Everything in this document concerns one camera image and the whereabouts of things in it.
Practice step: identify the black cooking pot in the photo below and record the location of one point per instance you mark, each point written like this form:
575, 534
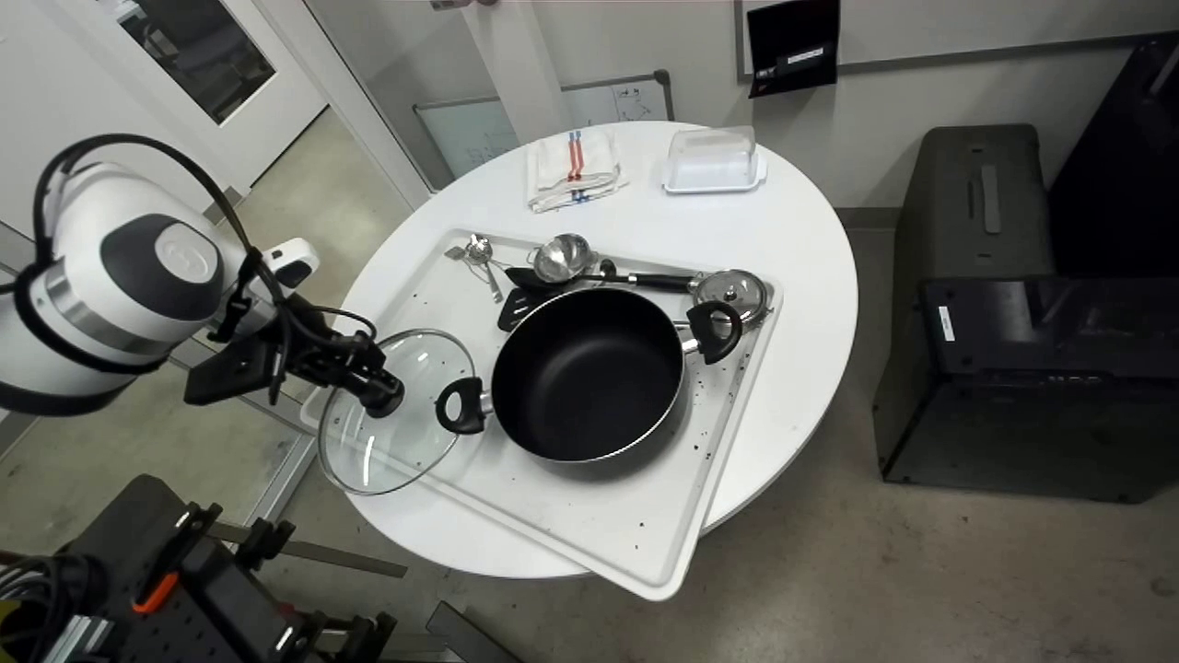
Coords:
590, 370

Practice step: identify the large black box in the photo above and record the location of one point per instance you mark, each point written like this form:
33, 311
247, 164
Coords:
1033, 391

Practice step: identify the black plastic spatula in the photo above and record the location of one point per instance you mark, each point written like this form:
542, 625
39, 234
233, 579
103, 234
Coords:
513, 302

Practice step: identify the white rectangular tray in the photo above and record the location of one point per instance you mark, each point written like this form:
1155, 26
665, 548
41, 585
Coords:
590, 518

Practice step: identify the small steel cup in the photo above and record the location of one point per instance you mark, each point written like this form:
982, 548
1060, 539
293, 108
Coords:
734, 291

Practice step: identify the grey metal strip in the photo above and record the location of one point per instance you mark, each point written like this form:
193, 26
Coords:
343, 560

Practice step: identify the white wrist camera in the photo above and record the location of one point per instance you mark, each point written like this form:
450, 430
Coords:
293, 261

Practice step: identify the glass lid with black knob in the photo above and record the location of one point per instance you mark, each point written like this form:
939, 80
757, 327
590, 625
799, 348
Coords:
418, 455

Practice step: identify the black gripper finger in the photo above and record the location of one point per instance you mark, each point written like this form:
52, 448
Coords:
371, 391
373, 355

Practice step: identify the dark grey case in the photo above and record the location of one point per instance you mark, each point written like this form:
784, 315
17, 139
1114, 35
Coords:
972, 196

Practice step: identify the black wall sign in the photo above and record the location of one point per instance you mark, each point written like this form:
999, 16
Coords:
795, 42

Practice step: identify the clear plastic packet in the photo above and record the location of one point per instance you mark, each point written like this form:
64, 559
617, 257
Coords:
574, 171

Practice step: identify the clear plastic container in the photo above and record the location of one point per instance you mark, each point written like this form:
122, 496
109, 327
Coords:
712, 167

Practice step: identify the black equipment stand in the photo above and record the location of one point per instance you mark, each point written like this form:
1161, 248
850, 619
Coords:
133, 539

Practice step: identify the tall black panel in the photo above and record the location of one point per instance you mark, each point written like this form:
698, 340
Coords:
1126, 171

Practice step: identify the framed whiteboard panel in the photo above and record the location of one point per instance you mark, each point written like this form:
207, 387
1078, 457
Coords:
465, 134

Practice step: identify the small steel spoon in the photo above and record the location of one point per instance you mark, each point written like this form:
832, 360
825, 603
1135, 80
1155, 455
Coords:
478, 253

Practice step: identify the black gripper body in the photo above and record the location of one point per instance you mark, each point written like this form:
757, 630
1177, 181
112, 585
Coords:
316, 350

